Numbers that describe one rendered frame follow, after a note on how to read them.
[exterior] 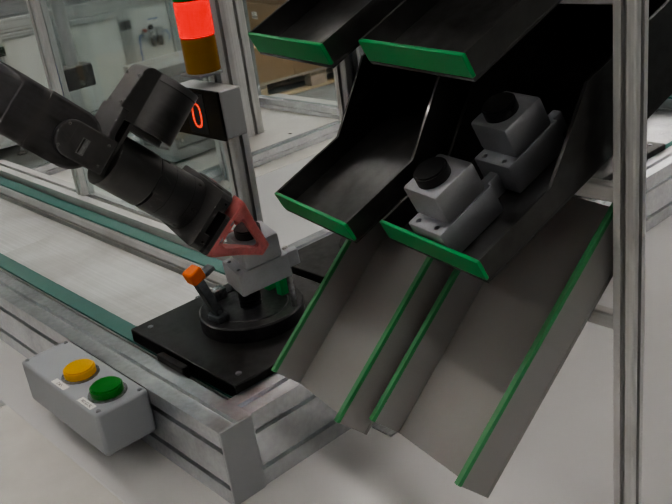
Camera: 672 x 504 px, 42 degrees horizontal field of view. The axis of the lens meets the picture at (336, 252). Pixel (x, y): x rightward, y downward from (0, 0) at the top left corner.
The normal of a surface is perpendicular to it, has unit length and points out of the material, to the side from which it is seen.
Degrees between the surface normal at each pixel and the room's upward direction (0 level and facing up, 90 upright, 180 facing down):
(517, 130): 90
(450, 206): 90
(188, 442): 90
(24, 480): 0
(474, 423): 45
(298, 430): 90
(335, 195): 25
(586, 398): 0
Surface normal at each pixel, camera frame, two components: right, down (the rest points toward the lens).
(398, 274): -0.68, -0.42
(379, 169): -0.47, -0.69
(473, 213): 0.54, 0.27
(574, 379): -0.13, -0.91
